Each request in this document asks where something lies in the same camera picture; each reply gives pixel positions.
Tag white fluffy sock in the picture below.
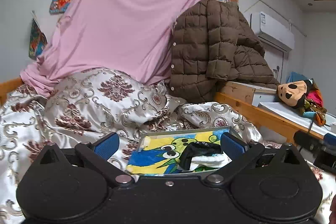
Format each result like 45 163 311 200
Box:
189 153 232 172

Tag black sock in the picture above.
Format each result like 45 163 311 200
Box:
179 141 222 170

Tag floral satin bedspread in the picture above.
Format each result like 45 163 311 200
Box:
1 68 335 223

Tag orange plush doll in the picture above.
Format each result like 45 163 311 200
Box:
277 79 327 126

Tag grey tray with cartoon towel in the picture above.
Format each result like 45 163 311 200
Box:
126 126 239 176

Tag brown quilted jacket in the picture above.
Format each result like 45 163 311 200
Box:
169 0 279 103

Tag white air conditioner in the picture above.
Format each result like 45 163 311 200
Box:
250 11 295 52

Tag cartoon poster left lower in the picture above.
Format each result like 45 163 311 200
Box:
29 19 47 60

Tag pink sheet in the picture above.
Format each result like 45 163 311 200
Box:
21 0 201 96

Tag black cable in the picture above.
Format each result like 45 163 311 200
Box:
307 118 316 135

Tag wooden bed frame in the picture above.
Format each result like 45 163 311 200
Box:
1 68 300 154

